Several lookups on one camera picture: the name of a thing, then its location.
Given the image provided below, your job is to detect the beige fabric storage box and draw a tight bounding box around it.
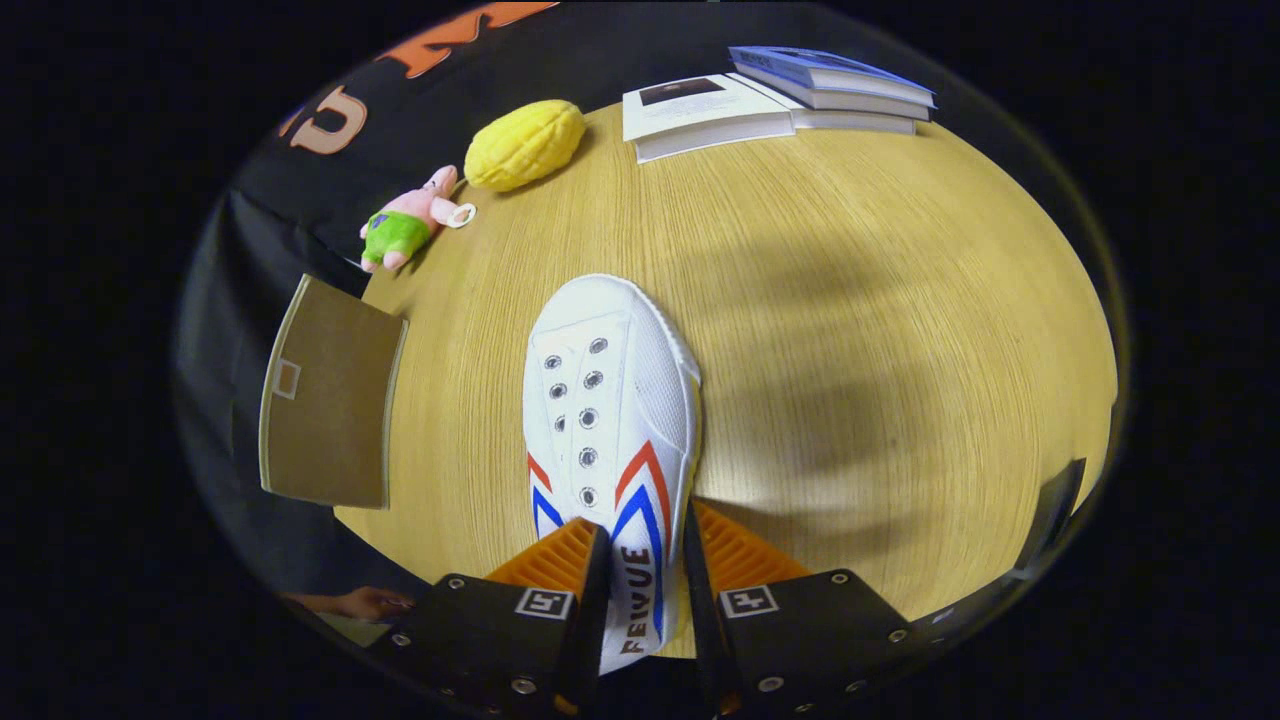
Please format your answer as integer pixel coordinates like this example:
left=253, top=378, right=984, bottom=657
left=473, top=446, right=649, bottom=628
left=259, top=274, right=410, bottom=511

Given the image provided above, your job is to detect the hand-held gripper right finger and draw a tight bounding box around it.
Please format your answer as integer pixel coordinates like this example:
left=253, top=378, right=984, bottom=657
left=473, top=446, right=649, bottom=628
left=682, top=497, right=946, bottom=717

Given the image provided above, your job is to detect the blue book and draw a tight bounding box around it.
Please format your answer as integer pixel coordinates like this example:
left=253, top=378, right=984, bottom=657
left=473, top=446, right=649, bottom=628
left=727, top=45, right=939, bottom=122

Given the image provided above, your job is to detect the plain white book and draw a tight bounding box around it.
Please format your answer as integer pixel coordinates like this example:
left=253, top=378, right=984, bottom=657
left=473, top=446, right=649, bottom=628
left=790, top=104, right=918, bottom=137

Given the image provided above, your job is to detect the white book with portrait cover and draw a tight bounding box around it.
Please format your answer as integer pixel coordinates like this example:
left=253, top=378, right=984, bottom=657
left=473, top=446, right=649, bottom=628
left=621, top=72, right=797, bottom=165

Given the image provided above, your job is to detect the yellow plush toy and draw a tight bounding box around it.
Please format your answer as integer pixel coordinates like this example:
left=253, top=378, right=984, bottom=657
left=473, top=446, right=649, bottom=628
left=463, top=99, right=589, bottom=193

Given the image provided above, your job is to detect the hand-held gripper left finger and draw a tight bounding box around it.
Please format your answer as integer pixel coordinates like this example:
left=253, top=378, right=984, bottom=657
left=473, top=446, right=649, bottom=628
left=365, top=516, right=614, bottom=717

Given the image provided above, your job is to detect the white shoe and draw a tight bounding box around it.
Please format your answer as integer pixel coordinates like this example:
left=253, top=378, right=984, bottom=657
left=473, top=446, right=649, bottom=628
left=521, top=273, right=703, bottom=677

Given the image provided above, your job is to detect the pink starfish plush toy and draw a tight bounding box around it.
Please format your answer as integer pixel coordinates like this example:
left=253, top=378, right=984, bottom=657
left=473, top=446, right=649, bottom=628
left=359, top=165, right=478, bottom=274

